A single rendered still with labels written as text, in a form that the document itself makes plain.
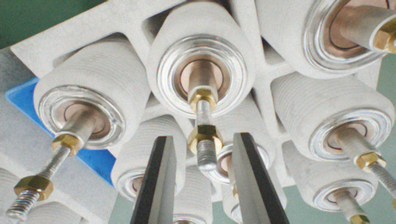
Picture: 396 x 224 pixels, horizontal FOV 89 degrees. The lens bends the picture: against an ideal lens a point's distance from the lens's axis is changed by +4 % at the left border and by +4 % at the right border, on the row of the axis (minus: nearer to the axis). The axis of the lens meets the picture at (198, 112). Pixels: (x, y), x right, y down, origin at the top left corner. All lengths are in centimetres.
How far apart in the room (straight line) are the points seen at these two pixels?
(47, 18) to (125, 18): 27
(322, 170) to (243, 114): 14
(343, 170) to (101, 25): 33
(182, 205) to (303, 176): 18
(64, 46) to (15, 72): 26
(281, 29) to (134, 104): 14
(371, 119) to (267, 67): 11
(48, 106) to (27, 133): 26
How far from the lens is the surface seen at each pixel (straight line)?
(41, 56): 29
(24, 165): 46
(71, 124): 20
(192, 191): 34
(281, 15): 18
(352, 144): 24
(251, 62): 17
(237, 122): 22
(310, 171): 33
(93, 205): 54
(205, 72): 16
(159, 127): 28
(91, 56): 22
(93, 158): 52
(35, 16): 50
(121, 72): 21
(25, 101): 46
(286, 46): 18
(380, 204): 110
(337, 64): 20
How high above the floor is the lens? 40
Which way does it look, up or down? 54 degrees down
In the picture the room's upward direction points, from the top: 179 degrees clockwise
